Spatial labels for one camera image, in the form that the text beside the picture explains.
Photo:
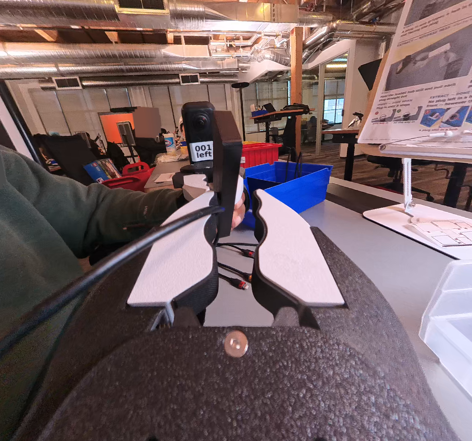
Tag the person's left forearm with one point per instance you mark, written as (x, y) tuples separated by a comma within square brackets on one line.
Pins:
[(129, 212)]

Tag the white wipes canister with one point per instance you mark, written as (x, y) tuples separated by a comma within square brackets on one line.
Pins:
[(169, 141)]

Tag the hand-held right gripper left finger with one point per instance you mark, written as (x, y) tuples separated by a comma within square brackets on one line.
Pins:
[(173, 260)]

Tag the black divider panel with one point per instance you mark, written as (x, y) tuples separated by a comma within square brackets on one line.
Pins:
[(263, 183)]

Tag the printed instruction sheet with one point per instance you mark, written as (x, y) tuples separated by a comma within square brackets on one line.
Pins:
[(424, 80)]

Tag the wooden standing desk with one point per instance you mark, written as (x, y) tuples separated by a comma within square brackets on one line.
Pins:
[(280, 112)]

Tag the person's left hand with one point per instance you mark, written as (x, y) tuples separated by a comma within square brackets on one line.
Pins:
[(238, 214)]

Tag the blue plastic bin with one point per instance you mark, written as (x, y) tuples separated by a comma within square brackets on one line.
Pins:
[(302, 190)]

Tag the blue printed box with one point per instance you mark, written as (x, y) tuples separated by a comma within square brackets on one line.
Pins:
[(103, 171)]

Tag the clear plastic bin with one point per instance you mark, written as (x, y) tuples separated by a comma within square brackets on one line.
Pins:
[(450, 319)]

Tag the black usb hub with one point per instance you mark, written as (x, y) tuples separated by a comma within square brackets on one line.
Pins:
[(230, 175)]

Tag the black floor lamp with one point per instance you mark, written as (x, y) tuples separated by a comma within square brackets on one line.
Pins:
[(241, 109)]

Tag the red plastic bin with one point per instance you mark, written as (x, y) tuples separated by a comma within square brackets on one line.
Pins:
[(258, 155)]

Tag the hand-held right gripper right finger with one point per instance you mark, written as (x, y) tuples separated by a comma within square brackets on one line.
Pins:
[(298, 260)]

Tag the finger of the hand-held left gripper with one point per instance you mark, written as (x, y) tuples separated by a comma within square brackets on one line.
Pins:
[(239, 188), (195, 186)]

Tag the black office chair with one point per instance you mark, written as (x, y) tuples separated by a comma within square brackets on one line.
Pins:
[(391, 164)]

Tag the white document stand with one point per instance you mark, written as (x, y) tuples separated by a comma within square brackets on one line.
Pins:
[(391, 216)]

